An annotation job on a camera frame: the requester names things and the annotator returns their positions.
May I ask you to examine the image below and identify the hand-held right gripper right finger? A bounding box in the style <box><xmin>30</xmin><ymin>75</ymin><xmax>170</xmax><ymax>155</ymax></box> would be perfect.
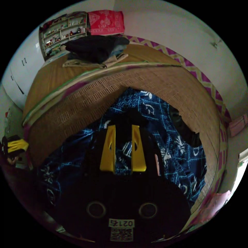
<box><xmin>131</xmin><ymin>125</ymin><xmax>147</xmax><ymax>173</ymax></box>

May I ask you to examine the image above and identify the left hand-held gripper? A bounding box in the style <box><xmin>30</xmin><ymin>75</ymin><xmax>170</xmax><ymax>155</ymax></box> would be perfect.
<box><xmin>0</xmin><ymin>135</ymin><xmax>29</xmax><ymax>161</ymax></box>

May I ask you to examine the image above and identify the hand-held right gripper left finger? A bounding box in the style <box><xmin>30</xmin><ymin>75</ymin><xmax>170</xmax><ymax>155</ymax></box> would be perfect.
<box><xmin>99</xmin><ymin>125</ymin><xmax>117</xmax><ymax>173</ymax></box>

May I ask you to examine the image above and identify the blue patterned long sleeve shirt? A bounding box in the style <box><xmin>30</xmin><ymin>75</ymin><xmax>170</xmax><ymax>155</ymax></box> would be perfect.
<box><xmin>38</xmin><ymin>87</ymin><xmax>208</xmax><ymax>211</ymax></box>

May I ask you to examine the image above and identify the red patterned folded blanket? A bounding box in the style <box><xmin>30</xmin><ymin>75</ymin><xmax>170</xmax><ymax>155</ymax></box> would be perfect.
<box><xmin>88</xmin><ymin>10</ymin><xmax>125</xmax><ymax>36</ymax></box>

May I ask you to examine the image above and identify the person's left hand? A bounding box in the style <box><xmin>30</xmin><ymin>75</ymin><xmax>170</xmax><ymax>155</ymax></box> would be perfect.
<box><xmin>7</xmin><ymin>155</ymin><xmax>22</xmax><ymax>165</ymax></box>

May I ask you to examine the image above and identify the bed with woven mat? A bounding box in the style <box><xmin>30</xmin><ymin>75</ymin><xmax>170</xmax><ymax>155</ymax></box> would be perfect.
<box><xmin>21</xmin><ymin>35</ymin><xmax>234</xmax><ymax>236</ymax></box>

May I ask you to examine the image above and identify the white cupboard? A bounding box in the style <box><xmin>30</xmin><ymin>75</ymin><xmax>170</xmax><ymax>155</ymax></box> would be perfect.
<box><xmin>0</xmin><ymin>32</ymin><xmax>45</xmax><ymax>109</ymax></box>

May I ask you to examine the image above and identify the pink cloth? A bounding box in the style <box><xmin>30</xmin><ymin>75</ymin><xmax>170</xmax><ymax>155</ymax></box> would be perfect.
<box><xmin>200</xmin><ymin>190</ymin><xmax>231</xmax><ymax>223</ymax></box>

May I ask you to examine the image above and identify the pile of clothes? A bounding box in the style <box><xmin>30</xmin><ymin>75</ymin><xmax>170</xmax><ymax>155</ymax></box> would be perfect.
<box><xmin>62</xmin><ymin>35</ymin><xmax>130</xmax><ymax>69</ymax></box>

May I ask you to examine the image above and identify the white shelf with small items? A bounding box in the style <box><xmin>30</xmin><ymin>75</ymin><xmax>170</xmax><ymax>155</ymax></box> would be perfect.
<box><xmin>39</xmin><ymin>11</ymin><xmax>88</xmax><ymax>59</ymax></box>

